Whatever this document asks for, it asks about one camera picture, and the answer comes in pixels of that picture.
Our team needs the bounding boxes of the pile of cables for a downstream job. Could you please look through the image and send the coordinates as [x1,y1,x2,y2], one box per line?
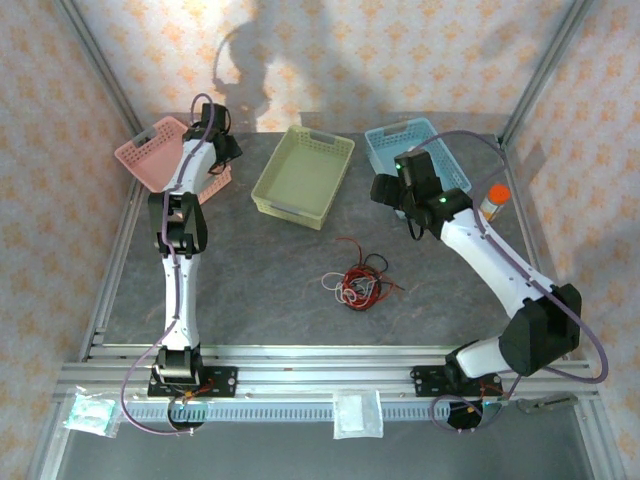
[349,269,397,307]

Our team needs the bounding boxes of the blue perforated plastic basket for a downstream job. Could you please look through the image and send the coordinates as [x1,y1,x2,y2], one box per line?
[363,117,474,221]

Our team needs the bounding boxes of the green perforated plastic basket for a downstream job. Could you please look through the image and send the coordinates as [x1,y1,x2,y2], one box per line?
[250,124,356,231]

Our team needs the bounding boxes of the orange-lid pill bottle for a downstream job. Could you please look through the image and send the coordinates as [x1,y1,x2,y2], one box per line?
[478,183,511,223]

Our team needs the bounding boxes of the pink perforated plastic basket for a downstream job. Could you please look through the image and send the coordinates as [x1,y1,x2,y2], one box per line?
[113,115,234,206]

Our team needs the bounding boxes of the plastic bag white contents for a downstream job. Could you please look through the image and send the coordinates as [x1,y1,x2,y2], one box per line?
[332,389,385,441]

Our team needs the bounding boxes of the grey metal hand tool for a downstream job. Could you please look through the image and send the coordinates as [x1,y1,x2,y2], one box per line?
[517,392,579,415]

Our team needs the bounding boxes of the plastic bag green contents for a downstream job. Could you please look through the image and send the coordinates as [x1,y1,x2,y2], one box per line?
[63,387,121,440]

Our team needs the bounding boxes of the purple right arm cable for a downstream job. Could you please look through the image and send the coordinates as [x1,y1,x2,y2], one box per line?
[399,129,610,434]

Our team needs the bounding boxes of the aluminium table side rail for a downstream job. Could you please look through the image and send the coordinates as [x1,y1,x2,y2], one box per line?
[497,144,571,359]
[78,174,146,361]

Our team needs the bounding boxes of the aluminium frame post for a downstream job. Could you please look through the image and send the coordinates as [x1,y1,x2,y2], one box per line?
[52,0,151,146]
[499,0,596,146]

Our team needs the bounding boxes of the aluminium mounting rail beams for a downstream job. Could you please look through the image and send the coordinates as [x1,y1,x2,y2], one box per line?
[54,342,601,406]

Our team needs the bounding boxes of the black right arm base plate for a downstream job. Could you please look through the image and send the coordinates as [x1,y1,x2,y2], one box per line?
[410,364,504,400]

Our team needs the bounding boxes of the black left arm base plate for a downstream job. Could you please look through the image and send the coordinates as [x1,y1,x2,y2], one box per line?
[148,365,239,400]

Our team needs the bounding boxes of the grey slotted cable duct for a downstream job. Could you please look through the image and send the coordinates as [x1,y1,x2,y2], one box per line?
[122,402,501,422]

